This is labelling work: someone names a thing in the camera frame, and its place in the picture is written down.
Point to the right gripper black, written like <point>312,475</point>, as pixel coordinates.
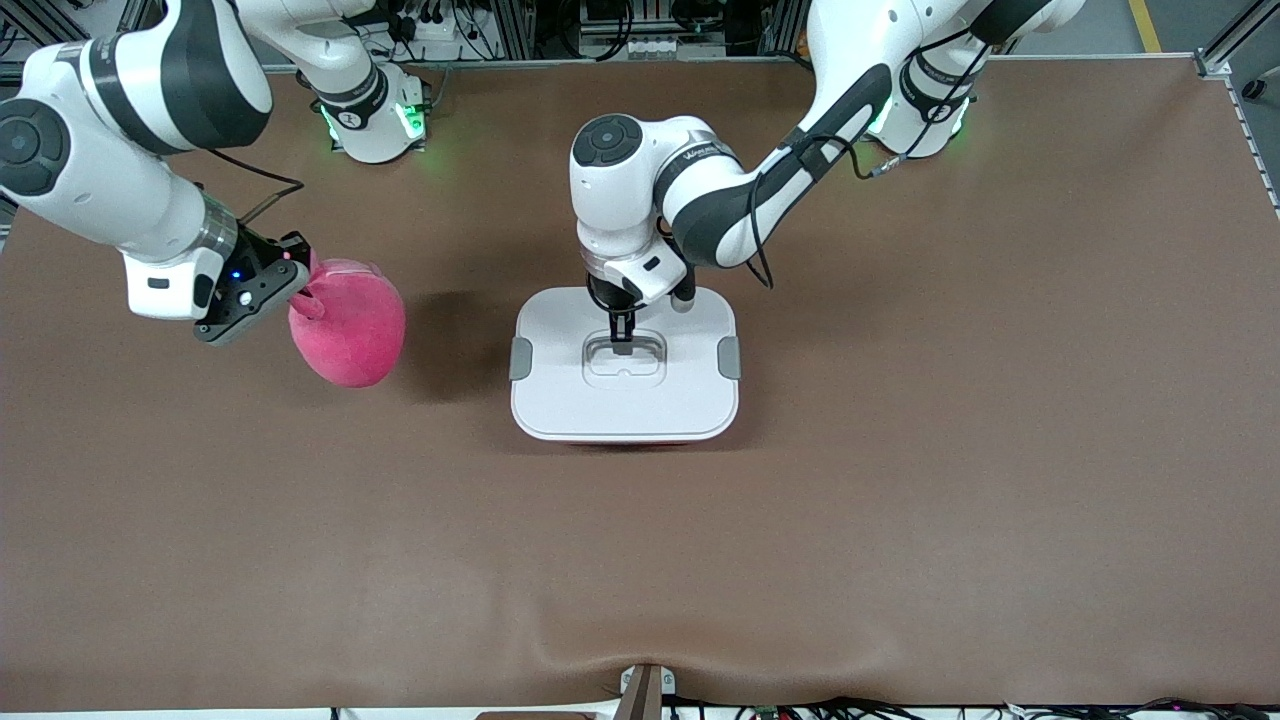
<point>272,256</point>

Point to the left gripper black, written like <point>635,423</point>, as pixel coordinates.
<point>606,294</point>

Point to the pink plush toy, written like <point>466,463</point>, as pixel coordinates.
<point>350,330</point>

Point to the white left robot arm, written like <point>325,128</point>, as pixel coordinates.
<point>610,200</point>

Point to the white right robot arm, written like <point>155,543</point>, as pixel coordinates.
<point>90,190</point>

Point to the white terminal block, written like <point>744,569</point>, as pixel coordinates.
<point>650,47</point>

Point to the white power strip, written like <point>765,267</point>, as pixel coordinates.
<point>445,32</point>

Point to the brown table mat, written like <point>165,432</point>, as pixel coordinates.
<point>900,500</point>

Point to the black round knob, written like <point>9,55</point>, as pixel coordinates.
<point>1253,89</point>

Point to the aluminium table edge rail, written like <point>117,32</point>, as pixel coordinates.
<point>500,63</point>

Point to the aluminium camera mount profile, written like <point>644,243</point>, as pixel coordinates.
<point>645,695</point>

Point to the aluminium frame strut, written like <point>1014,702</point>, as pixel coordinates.
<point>1212,62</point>

